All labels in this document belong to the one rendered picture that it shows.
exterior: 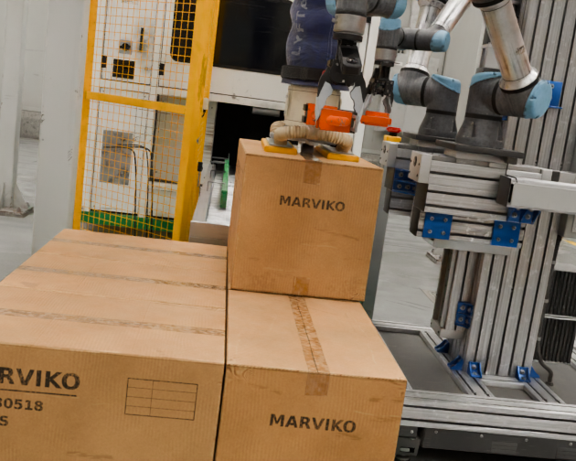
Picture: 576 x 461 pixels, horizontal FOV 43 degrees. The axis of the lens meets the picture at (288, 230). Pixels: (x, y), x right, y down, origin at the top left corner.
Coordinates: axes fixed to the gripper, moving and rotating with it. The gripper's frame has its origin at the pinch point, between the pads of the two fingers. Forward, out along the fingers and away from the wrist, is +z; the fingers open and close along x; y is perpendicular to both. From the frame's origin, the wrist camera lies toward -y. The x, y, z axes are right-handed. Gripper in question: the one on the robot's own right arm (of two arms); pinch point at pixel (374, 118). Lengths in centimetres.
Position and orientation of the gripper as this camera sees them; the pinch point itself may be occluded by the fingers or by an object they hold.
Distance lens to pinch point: 272.8
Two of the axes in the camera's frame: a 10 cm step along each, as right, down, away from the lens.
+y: 0.7, 1.8, -9.8
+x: 9.9, 1.2, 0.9
